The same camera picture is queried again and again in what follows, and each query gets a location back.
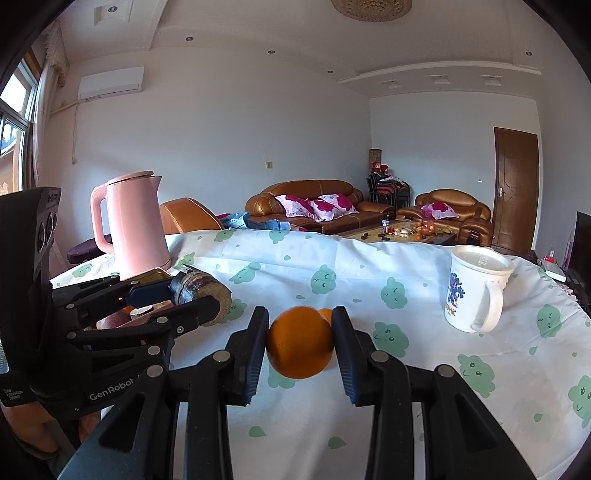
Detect brown leather chair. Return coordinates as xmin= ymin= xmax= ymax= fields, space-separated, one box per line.
xmin=159 ymin=198 xmax=225 ymax=235

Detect white tablecloth with green clouds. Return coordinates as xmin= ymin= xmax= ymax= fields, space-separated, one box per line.
xmin=48 ymin=228 xmax=591 ymax=480

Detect pink electric kettle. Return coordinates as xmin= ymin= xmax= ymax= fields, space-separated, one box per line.
xmin=90 ymin=171 xmax=172 ymax=280

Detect blue cloth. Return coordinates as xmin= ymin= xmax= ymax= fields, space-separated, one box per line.
xmin=221 ymin=211 xmax=291 ymax=232

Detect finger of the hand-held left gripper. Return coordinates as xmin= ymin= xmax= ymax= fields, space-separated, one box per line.
xmin=69 ymin=296 xmax=222 ymax=359
xmin=51 ymin=275 xmax=175 ymax=331

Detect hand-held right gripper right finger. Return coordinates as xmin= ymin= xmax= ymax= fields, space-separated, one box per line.
xmin=331 ymin=305 xmax=541 ymax=480

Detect window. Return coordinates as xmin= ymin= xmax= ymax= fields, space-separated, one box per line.
xmin=0 ymin=60 xmax=40 ymax=195

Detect purple stool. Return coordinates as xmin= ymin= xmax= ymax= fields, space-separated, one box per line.
xmin=67 ymin=234 xmax=114 ymax=265

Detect person's left hand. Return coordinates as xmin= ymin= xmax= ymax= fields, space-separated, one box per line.
xmin=4 ymin=401 xmax=61 ymax=457

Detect white mug with blue print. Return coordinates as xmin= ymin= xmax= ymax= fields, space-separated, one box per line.
xmin=444 ymin=244 xmax=515 ymax=334

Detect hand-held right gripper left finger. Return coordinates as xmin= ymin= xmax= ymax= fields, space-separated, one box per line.
xmin=55 ymin=305 xmax=270 ymax=480

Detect brown leather armchair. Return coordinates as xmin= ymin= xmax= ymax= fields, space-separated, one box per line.
xmin=396 ymin=188 xmax=494 ymax=247

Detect light curtain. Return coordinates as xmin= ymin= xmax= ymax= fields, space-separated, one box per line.
xmin=30 ymin=21 xmax=70 ymax=190

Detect white air conditioner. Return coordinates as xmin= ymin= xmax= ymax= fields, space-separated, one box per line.
xmin=78 ymin=66 xmax=145 ymax=101

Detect round ceiling lamp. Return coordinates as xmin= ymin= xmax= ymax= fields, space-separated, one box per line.
xmin=331 ymin=0 xmax=413 ymax=22

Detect brown wooden door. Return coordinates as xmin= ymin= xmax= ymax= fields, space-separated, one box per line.
xmin=490 ymin=126 xmax=540 ymax=254

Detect black stacked chairs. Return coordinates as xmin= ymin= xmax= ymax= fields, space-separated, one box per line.
xmin=367 ymin=173 xmax=411 ymax=208

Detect black television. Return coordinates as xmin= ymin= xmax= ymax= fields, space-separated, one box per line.
xmin=566 ymin=211 xmax=591 ymax=296

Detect brown leather sofa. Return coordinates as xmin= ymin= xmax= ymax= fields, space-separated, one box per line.
xmin=245 ymin=180 xmax=398 ymax=235

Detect medium orange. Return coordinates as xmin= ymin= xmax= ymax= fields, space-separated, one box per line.
xmin=266 ymin=306 xmax=335 ymax=380

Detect floral pink pillow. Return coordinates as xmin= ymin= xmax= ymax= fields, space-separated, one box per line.
xmin=421 ymin=202 xmax=459 ymax=220
xmin=276 ymin=194 xmax=317 ymax=217
xmin=308 ymin=194 xmax=360 ymax=221

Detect cluttered coffee table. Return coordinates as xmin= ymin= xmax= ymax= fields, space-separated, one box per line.
xmin=335 ymin=219 xmax=458 ymax=245

